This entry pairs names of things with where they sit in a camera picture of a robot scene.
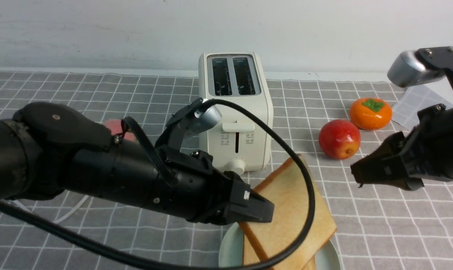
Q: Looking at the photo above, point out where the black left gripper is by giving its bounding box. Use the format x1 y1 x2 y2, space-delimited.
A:
156 146 275 225

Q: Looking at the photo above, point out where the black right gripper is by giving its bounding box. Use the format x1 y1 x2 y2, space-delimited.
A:
350 105 453 191

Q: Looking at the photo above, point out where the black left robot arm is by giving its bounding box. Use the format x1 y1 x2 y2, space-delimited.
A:
0 99 274 225

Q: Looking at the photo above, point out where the grey checked tablecloth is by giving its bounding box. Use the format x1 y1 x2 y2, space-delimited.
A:
0 72 453 270

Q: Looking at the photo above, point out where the light green plate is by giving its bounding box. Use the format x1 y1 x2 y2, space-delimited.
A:
218 223 342 270

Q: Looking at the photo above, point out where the orange persimmon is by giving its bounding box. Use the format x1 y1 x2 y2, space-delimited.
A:
349 97 393 131

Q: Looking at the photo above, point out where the red apple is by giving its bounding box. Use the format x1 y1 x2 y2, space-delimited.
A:
318 119 361 160

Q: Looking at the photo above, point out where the white toaster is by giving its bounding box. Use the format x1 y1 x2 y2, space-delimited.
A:
198 52 273 175

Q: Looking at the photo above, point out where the pink peach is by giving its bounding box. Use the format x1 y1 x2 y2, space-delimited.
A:
102 118 138 142

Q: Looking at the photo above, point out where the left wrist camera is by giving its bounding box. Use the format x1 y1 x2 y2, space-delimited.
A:
155 98 222 150

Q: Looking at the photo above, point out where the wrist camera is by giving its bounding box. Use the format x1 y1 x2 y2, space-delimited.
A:
387 46 453 91
155 98 222 150

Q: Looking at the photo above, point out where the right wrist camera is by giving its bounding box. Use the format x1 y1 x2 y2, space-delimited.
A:
387 46 453 91

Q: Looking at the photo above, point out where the white power cord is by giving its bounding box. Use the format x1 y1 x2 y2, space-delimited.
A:
9 194 90 225

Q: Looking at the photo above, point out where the black cable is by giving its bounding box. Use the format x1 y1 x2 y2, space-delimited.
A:
0 98 316 270

